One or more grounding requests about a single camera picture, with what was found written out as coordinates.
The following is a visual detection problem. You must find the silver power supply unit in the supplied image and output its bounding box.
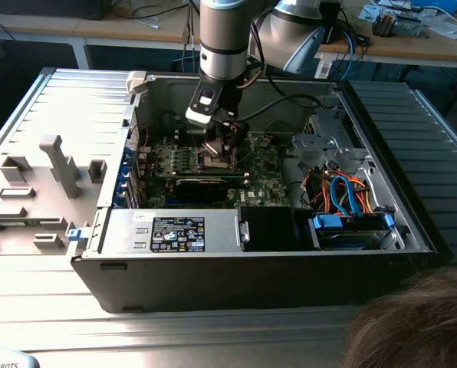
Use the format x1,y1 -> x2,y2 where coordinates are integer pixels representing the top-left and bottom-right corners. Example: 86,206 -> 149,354
97,208 -> 242,256

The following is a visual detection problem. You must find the black faced wrist camera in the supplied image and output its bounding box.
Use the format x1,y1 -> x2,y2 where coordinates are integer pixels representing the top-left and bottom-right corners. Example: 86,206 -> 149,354
185,87 -> 225,127

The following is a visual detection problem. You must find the black open PC case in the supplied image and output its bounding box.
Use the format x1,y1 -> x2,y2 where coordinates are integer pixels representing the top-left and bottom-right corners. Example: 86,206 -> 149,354
70,71 -> 454,314

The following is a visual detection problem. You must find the brown haired person head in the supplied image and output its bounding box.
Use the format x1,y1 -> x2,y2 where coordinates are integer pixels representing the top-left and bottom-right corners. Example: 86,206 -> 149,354
343,268 -> 457,368

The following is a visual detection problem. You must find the black flat device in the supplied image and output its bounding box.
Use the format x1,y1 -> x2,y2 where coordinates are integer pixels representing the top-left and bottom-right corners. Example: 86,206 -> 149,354
0,0 -> 109,21

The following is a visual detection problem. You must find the black copper CPU cooler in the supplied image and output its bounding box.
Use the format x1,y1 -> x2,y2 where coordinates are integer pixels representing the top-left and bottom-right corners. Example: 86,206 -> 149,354
372,10 -> 399,38

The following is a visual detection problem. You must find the beige plastic case latch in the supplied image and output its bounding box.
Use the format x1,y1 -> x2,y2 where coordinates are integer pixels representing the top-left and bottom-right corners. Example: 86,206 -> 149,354
127,71 -> 150,95

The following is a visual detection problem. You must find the black desktop box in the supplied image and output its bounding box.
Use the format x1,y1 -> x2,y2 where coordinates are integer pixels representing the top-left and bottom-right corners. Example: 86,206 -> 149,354
319,1 -> 343,46

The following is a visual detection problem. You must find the silver metal drive cage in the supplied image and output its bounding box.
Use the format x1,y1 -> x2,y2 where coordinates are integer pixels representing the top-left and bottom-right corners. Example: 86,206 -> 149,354
291,94 -> 372,172

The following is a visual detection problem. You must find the green motherboard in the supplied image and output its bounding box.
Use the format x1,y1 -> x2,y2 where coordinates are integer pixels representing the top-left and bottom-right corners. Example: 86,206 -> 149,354
136,132 -> 293,210

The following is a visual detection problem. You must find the orange power wire bundle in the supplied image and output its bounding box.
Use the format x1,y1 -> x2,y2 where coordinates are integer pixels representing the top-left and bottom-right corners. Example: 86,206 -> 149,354
307,170 -> 375,215

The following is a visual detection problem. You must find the blue flat data wire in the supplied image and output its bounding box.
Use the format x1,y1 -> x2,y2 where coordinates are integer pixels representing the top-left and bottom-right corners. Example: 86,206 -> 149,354
329,172 -> 364,220

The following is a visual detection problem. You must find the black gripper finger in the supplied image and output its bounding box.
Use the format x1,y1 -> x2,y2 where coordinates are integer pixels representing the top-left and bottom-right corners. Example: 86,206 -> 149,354
230,123 -> 251,153
217,124 -> 232,156

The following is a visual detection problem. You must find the hard disk in blue carrier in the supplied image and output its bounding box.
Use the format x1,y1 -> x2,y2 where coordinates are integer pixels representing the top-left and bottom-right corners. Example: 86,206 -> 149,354
307,213 -> 396,252

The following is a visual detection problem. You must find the wooden desk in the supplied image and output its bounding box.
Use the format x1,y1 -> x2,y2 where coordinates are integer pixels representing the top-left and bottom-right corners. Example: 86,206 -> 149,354
0,0 -> 205,71
313,0 -> 457,71

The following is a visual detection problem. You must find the black graphics card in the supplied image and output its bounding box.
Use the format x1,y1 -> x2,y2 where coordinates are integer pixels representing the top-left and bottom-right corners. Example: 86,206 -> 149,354
173,176 -> 229,203

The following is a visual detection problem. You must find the white barcode label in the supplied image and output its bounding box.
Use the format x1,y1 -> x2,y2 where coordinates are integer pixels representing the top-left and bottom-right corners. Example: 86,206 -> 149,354
315,60 -> 332,81

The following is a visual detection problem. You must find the blue plastic box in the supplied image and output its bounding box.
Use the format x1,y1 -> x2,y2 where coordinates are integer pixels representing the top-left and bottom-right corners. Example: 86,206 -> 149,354
410,0 -> 457,12

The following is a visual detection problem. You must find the metal socket cover frame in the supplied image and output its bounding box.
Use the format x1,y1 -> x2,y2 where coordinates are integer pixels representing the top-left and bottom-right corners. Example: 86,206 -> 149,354
230,147 -> 249,172

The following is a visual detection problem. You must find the grey metal device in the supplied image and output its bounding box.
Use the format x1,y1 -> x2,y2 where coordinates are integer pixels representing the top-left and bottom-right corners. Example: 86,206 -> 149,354
395,15 -> 424,39

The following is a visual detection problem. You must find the silver rear port block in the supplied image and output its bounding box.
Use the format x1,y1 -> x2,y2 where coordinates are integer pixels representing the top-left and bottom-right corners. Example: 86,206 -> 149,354
136,146 -> 153,172

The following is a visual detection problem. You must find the CPU socket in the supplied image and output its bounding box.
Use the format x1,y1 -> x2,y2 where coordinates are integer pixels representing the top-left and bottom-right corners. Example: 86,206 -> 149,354
196,146 -> 240,173

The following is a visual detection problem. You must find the grey parts rack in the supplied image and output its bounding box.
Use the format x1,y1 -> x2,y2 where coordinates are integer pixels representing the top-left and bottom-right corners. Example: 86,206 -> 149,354
0,133 -> 113,257

